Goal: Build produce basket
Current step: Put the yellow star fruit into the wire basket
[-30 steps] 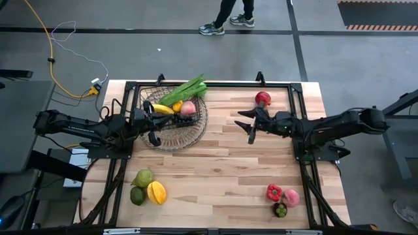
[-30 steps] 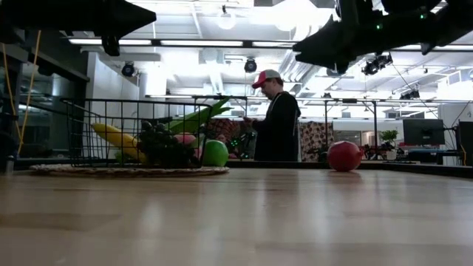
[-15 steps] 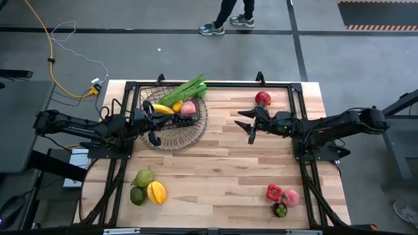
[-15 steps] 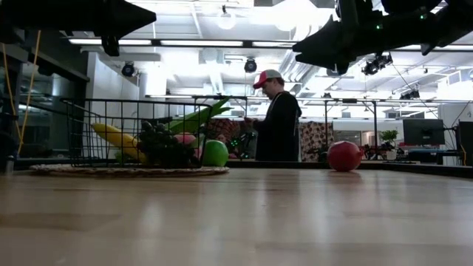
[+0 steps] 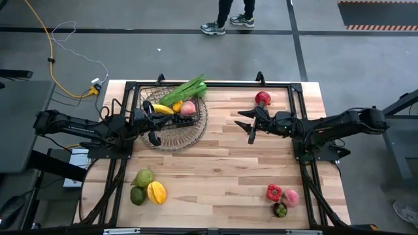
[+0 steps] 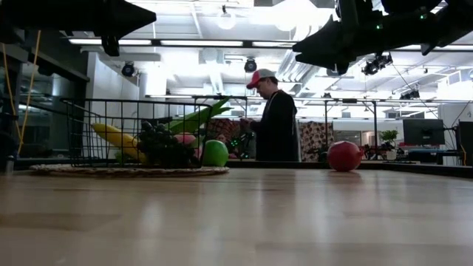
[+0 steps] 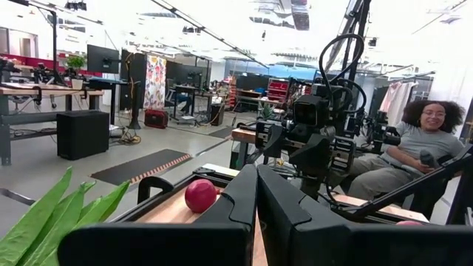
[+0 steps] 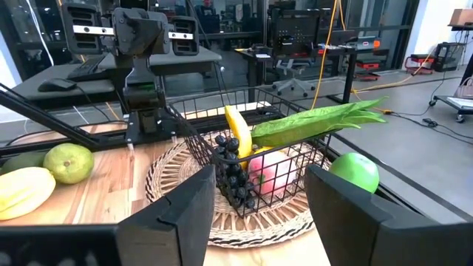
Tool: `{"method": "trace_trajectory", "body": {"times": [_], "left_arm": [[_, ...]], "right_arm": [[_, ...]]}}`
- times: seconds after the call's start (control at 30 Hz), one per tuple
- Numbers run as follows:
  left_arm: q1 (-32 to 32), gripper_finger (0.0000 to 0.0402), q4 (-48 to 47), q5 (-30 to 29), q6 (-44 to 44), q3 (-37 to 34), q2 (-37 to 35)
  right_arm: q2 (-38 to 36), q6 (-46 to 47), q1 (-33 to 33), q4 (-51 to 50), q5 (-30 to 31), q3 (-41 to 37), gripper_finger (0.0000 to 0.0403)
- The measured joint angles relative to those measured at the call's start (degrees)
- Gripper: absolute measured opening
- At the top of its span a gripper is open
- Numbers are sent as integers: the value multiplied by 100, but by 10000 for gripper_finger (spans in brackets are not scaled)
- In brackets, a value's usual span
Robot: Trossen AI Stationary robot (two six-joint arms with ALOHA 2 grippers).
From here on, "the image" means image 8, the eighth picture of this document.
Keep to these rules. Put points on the black keyboard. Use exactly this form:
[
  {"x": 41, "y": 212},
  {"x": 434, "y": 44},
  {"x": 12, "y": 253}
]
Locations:
[{"x": 86, "y": 68}]

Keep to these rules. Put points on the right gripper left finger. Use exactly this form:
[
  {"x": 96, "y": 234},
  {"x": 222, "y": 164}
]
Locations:
[{"x": 162, "y": 229}]

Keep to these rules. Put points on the black wheeled cart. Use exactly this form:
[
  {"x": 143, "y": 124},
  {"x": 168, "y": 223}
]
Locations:
[{"x": 454, "y": 103}]

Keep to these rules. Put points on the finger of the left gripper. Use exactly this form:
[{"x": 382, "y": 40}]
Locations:
[
  {"x": 85, "y": 14},
  {"x": 184, "y": 46}
]

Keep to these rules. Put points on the grey desk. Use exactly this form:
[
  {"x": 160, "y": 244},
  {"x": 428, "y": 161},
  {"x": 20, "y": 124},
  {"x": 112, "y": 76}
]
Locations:
[{"x": 177, "y": 59}]

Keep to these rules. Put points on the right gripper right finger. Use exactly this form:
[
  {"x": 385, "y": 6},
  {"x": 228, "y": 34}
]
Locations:
[{"x": 354, "y": 221}]

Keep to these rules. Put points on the black workbench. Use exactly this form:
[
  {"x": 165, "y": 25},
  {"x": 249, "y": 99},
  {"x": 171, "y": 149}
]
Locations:
[{"x": 295, "y": 33}]

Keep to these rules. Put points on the yellow banana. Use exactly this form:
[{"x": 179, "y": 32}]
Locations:
[{"x": 239, "y": 127}]

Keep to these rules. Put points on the pink peach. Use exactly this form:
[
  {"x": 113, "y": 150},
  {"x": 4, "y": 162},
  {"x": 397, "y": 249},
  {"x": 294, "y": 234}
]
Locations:
[{"x": 273, "y": 171}]

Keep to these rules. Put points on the dark green avocado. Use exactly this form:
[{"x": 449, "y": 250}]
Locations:
[{"x": 22, "y": 162}]

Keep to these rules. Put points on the black grape bunch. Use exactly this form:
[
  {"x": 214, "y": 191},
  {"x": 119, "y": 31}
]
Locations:
[{"x": 233, "y": 162}]

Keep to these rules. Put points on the green apple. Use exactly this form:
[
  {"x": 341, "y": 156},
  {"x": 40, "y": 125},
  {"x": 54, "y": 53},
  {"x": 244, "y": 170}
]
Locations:
[
  {"x": 68, "y": 163},
  {"x": 356, "y": 171}
]

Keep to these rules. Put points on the yellow starfruit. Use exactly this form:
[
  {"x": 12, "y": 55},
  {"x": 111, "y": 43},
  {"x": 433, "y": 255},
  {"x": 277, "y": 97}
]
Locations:
[{"x": 24, "y": 192}]

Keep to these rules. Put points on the black computer mouse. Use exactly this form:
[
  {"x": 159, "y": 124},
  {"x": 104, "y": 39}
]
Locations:
[{"x": 57, "y": 85}]

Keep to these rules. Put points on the round woven placemat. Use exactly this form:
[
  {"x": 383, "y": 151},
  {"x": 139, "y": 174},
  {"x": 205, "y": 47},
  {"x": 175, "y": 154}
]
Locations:
[{"x": 170, "y": 177}]

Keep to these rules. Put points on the grey office chair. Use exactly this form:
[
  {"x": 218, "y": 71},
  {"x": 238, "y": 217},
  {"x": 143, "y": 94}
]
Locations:
[{"x": 293, "y": 74}]

